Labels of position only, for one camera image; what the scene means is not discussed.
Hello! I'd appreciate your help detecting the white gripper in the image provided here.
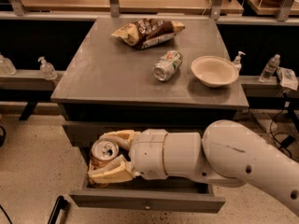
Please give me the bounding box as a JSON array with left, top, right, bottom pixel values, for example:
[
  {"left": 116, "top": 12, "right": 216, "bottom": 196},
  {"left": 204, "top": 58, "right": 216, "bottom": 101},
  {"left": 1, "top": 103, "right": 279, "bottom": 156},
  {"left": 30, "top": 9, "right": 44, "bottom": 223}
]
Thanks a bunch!
[{"left": 87, "top": 129, "right": 167, "bottom": 184}]

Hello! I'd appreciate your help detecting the grey drawer cabinet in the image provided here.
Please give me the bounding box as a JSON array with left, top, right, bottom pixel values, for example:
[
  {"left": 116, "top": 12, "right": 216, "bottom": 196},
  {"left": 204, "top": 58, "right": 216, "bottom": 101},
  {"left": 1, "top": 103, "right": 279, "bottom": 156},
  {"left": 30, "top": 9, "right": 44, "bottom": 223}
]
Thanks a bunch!
[{"left": 50, "top": 17, "right": 249, "bottom": 215}]

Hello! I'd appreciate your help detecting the grey top drawer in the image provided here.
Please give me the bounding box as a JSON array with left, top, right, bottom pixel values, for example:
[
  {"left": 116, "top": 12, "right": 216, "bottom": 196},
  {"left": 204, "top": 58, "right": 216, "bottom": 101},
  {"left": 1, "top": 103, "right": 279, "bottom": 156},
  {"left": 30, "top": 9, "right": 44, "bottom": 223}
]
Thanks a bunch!
[{"left": 63, "top": 121, "right": 207, "bottom": 147}]

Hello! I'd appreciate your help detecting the orange crushed soda can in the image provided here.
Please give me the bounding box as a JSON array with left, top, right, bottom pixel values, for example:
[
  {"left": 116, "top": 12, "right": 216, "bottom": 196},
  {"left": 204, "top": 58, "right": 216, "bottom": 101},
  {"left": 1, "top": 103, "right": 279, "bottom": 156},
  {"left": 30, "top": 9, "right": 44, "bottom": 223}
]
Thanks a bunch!
[{"left": 88, "top": 138, "right": 121, "bottom": 189}]

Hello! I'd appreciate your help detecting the white pump bottle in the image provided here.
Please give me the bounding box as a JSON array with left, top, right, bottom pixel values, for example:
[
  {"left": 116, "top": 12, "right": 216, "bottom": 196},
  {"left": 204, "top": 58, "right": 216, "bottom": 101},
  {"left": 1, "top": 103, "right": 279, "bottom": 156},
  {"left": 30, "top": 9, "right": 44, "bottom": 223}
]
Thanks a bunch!
[{"left": 233, "top": 51, "right": 244, "bottom": 71}]

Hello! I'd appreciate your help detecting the grey open middle drawer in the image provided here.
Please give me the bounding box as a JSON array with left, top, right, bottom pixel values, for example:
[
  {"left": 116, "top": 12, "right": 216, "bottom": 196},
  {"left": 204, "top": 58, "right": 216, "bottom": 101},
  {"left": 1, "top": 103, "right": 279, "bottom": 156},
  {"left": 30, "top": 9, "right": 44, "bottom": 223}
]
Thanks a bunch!
[{"left": 68, "top": 148, "right": 226, "bottom": 215}]

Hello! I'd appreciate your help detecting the brown chip bag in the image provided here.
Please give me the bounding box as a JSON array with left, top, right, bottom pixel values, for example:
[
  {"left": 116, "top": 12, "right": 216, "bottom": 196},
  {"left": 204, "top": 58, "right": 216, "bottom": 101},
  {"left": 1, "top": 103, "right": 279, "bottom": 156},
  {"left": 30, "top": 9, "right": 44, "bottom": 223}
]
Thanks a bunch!
[{"left": 111, "top": 19, "right": 185, "bottom": 49}]

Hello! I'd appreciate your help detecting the black chair leg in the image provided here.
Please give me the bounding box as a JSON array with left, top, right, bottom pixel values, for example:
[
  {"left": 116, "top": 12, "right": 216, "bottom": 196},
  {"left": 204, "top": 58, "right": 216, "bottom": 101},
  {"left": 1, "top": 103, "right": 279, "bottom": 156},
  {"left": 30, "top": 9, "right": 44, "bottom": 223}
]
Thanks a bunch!
[{"left": 48, "top": 195, "right": 68, "bottom": 224}]

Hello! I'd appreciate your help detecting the clear sanitizer pump bottle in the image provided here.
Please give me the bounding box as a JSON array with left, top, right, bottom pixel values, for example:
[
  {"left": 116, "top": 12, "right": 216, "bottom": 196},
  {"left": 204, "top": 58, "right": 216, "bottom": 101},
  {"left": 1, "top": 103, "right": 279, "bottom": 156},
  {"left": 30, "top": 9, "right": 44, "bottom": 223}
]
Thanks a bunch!
[{"left": 38, "top": 57, "right": 58, "bottom": 80}]

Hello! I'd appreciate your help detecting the clear plastic water bottle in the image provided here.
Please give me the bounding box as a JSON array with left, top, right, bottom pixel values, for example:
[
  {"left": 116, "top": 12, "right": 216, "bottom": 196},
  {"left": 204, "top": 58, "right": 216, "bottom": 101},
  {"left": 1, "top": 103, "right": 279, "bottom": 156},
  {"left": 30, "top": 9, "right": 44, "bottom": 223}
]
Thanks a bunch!
[{"left": 259, "top": 54, "right": 280, "bottom": 82}]

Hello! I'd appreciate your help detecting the white wipes packet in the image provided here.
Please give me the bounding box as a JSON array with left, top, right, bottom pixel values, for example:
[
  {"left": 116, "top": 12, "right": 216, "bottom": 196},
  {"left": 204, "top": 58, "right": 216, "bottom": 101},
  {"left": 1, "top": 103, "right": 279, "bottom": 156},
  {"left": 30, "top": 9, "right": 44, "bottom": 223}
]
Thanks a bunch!
[{"left": 277, "top": 67, "right": 298, "bottom": 91}]

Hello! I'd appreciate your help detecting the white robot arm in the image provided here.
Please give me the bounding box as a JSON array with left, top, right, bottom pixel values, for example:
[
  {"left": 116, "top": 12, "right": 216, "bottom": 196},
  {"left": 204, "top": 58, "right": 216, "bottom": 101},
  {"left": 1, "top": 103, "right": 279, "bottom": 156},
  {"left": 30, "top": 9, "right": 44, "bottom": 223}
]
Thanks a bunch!
[{"left": 87, "top": 119, "right": 299, "bottom": 215}]

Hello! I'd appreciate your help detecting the white paper bowl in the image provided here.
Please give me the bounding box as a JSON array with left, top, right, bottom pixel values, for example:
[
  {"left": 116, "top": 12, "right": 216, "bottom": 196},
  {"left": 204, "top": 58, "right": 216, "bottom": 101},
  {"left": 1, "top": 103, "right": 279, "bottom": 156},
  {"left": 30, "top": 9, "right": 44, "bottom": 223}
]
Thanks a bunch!
[{"left": 191, "top": 56, "right": 239, "bottom": 88}]

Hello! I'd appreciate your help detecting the black power cable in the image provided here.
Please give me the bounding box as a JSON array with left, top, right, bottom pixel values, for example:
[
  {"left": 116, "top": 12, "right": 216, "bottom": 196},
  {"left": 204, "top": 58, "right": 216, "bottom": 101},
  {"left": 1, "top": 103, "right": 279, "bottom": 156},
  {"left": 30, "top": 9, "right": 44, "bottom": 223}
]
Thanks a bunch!
[{"left": 269, "top": 105, "right": 297, "bottom": 159}]

